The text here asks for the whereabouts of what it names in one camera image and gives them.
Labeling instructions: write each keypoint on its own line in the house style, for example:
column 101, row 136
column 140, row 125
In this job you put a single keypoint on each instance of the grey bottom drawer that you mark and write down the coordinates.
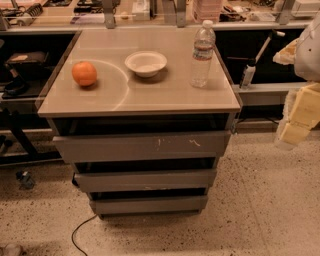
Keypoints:
column 149, row 205

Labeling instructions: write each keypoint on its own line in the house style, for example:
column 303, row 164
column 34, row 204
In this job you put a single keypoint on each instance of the grey drawer cabinet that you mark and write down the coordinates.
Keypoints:
column 120, row 102

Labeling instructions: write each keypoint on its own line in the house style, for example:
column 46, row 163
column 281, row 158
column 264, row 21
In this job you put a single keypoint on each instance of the yellow foam padded gripper finger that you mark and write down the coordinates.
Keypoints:
column 301, row 113

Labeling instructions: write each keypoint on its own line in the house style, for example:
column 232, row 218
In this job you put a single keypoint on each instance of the grey middle drawer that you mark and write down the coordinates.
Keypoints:
column 145, row 181

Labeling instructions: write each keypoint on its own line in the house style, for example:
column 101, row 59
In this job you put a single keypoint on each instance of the clear plastic water bottle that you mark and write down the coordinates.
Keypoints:
column 204, row 44

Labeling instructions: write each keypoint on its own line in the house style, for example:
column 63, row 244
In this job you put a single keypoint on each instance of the grey top drawer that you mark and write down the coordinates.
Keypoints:
column 143, row 146

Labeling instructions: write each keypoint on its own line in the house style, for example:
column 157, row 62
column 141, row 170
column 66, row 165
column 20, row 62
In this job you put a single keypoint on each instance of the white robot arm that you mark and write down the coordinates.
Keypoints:
column 304, row 53

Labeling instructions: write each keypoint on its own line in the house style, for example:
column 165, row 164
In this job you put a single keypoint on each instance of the orange fruit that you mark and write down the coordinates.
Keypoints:
column 84, row 73

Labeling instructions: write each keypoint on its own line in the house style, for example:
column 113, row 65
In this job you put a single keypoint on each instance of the pink stacked box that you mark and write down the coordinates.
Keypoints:
column 206, row 10

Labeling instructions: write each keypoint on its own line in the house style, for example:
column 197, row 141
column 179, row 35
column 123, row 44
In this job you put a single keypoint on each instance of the white box on bench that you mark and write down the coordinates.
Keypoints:
column 141, row 10

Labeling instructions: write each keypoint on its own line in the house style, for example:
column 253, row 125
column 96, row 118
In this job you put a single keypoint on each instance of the white bowl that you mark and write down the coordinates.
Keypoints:
column 146, row 64

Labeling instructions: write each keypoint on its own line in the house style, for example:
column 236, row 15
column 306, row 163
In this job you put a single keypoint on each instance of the grey drawer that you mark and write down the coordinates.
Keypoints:
column 145, row 181
column 143, row 146
column 149, row 205

